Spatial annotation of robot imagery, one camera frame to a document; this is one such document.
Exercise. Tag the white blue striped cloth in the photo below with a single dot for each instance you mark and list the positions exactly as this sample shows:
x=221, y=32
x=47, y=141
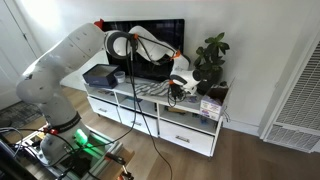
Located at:
x=150, y=89

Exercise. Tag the yellow brown item on shelf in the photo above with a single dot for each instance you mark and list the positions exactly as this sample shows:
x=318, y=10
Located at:
x=175, y=110

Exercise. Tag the small purple sachet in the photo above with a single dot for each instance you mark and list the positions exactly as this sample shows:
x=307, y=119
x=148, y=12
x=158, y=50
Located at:
x=192, y=98

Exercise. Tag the grey patterned rug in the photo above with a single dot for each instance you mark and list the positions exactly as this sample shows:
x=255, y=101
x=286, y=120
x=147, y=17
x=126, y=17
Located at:
x=18, y=115

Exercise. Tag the white wall vent grille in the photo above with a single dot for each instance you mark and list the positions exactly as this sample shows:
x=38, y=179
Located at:
x=300, y=110

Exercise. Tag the green plant in black pot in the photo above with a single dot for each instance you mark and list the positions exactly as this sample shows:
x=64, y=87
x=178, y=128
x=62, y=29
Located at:
x=211, y=56

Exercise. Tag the red sequin hat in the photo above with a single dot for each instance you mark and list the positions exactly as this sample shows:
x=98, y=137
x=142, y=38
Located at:
x=99, y=24

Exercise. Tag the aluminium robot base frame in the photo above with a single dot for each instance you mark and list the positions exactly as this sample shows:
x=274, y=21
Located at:
x=96, y=156

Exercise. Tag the clear plastic cup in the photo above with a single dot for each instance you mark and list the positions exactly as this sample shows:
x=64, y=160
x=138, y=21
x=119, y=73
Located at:
x=119, y=77

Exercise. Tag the black flat screen television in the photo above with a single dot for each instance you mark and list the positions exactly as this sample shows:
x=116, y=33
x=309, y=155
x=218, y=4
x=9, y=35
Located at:
x=166, y=33

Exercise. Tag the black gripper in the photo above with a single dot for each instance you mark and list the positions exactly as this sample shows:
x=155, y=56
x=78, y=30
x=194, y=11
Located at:
x=177, y=89

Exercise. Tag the white tv stand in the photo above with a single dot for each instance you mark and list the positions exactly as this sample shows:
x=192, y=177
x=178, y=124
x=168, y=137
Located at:
x=186, y=106

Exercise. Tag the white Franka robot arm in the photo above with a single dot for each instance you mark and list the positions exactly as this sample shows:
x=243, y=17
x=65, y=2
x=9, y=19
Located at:
x=56, y=66

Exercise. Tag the white door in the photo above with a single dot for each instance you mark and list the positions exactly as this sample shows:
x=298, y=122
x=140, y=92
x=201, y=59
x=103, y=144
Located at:
x=13, y=50

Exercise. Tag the white cardboard box purple print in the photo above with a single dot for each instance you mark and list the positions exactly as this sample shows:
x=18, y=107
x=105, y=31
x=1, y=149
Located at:
x=210, y=107

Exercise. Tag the orange black clamp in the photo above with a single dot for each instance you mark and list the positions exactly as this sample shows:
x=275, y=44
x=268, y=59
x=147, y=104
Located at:
x=116, y=160

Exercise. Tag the blue item on shelf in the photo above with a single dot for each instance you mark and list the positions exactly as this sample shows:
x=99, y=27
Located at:
x=134, y=99

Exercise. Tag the dark blue open shoebox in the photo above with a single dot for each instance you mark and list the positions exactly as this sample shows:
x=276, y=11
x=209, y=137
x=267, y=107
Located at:
x=100, y=76

